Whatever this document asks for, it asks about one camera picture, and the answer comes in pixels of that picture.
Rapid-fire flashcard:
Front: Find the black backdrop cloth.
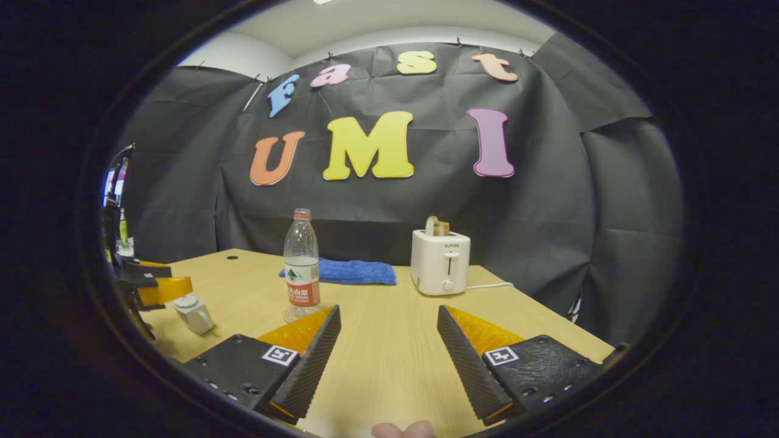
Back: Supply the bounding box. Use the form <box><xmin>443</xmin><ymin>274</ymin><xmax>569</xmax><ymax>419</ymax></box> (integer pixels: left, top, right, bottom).
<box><xmin>110</xmin><ymin>41</ymin><xmax>685</xmax><ymax>347</ymax></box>

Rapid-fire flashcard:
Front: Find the blue towel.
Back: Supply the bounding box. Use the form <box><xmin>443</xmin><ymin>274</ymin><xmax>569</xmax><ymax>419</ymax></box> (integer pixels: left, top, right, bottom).
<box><xmin>279</xmin><ymin>257</ymin><xmax>397</xmax><ymax>287</ymax></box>

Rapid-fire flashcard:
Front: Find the white toaster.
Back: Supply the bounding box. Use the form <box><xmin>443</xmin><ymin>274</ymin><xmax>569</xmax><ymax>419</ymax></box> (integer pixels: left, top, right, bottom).
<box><xmin>410</xmin><ymin>229</ymin><xmax>471</xmax><ymax>297</ymax></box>

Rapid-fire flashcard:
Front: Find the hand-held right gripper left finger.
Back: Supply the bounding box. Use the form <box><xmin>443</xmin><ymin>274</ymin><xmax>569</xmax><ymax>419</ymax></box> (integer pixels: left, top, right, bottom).
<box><xmin>183</xmin><ymin>304</ymin><xmax>341</xmax><ymax>425</ymax></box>

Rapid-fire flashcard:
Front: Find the clear plastic water bottle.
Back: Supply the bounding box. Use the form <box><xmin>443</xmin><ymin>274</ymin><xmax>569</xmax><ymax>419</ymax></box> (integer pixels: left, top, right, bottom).
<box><xmin>283</xmin><ymin>209</ymin><xmax>321</xmax><ymax>323</ymax></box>

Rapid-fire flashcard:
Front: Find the computer monitor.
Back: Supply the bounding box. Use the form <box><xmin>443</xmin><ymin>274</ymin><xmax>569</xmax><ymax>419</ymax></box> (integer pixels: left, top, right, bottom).
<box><xmin>102</xmin><ymin>157</ymin><xmax>130</xmax><ymax>209</ymax></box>

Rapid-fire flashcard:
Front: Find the white ceramic teacup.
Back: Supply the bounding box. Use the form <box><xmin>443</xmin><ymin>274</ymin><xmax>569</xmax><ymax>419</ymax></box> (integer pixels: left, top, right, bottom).
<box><xmin>172</xmin><ymin>294</ymin><xmax>215</xmax><ymax>336</ymax></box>

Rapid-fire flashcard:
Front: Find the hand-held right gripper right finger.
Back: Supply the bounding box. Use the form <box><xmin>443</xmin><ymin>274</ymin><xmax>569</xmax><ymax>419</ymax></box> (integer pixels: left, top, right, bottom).
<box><xmin>436</xmin><ymin>304</ymin><xmax>603</xmax><ymax>426</ymax></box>

